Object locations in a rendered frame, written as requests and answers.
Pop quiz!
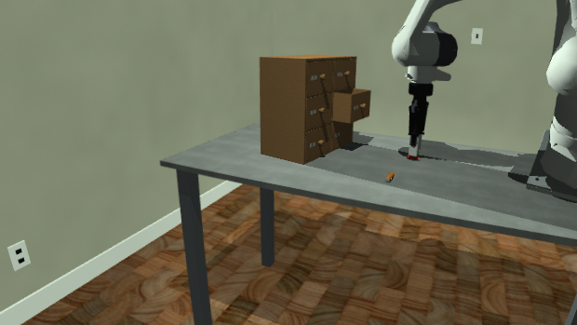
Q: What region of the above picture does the orange battery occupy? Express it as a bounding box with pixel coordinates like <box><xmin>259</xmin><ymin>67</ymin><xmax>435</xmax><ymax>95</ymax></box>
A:
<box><xmin>384</xmin><ymin>172</ymin><xmax>395</xmax><ymax>183</ymax></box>

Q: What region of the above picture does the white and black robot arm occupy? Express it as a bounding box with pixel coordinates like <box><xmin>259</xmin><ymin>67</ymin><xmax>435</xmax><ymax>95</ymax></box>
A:
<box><xmin>392</xmin><ymin>0</ymin><xmax>577</xmax><ymax>189</ymax></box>

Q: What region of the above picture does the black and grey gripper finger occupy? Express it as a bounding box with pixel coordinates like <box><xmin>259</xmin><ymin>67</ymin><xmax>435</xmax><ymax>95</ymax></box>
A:
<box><xmin>409</xmin><ymin>100</ymin><xmax>425</xmax><ymax>156</ymax></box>
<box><xmin>418</xmin><ymin>101</ymin><xmax>429</xmax><ymax>154</ymax></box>

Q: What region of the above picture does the brown wooden drawer front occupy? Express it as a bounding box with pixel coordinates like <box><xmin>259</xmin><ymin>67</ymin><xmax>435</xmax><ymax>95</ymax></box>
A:
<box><xmin>331</xmin><ymin>121</ymin><xmax>353</xmax><ymax>150</ymax></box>
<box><xmin>306</xmin><ymin>60</ymin><xmax>333</xmax><ymax>95</ymax></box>
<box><xmin>333</xmin><ymin>59</ymin><xmax>356</xmax><ymax>89</ymax></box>
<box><xmin>305</xmin><ymin>92</ymin><xmax>332</xmax><ymax>129</ymax></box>
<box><xmin>332</xmin><ymin>88</ymin><xmax>370</xmax><ymax>123</ymax></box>
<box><xmin>305</xmin><ymin>124</ymin><xmax>331</xmax><ymax>162</ymax></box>

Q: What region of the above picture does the brown chest of drawers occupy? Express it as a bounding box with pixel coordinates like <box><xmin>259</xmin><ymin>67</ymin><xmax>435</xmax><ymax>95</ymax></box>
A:
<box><xmin>260</xmin><ymin>55</ymin><xmax>356</xmax><ymax>165</ymax></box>

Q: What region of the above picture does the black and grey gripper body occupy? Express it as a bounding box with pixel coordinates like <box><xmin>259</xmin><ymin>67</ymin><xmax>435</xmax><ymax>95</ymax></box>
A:
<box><xmin>409</xmin><ymin>82</ymin><xmax>434</xmax><ymax>113</ymax></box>

